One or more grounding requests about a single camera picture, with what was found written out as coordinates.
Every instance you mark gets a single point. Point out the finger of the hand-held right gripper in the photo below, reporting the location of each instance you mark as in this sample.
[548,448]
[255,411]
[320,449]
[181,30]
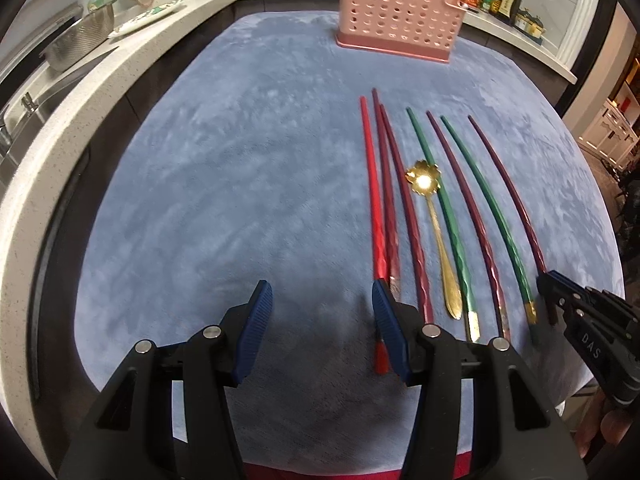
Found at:
[607,305]
[552,290]

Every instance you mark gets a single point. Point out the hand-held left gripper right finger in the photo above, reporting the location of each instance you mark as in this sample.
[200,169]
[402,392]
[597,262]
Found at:
[390,330]

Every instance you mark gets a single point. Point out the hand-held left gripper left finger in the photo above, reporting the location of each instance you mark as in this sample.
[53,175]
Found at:
[255,330]

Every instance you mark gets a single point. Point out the purple chopstick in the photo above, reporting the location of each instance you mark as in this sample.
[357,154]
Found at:
[470,200]
[515,195]

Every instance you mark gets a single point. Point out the green chopstick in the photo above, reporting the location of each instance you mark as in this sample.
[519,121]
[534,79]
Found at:
[492,205]
[450,220]

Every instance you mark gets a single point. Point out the maroon chopstick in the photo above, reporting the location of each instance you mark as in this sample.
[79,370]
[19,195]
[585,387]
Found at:
[385,185]
[407,210]

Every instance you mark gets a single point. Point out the red chopstick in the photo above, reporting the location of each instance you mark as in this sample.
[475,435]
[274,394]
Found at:
[372,200]

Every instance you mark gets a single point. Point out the gold flower-shaped spoon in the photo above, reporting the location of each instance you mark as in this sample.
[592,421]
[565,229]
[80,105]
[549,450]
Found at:
[422,180]

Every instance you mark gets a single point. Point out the pink perforated utensil basket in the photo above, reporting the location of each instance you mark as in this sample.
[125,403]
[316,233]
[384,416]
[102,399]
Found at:
[400,10]

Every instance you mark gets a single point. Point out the person's right hand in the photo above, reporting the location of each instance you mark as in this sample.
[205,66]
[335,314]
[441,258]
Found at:
[602,430]

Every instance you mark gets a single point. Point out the white cabinet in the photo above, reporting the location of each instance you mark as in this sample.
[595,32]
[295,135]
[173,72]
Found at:
[612,130]

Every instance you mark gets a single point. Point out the small seasoning jars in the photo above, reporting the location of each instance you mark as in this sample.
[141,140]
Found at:
[530,22]

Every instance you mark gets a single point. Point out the white kitchen countertop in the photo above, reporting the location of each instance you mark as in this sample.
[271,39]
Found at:
[150,50]

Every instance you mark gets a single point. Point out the chrome faucet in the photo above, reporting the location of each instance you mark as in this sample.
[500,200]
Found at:
[15,120]

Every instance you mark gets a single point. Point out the floral patterned plate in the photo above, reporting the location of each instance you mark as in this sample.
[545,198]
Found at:
[147,19]

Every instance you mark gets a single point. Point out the stainless steel bowl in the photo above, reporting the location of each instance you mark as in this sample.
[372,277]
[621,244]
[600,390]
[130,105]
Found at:
[75,40]

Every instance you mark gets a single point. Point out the stainless steel sink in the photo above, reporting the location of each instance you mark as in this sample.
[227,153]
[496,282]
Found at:
[20,75]

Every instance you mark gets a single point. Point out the green dish soap bottle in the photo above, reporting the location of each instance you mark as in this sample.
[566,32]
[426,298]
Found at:
[94,2]

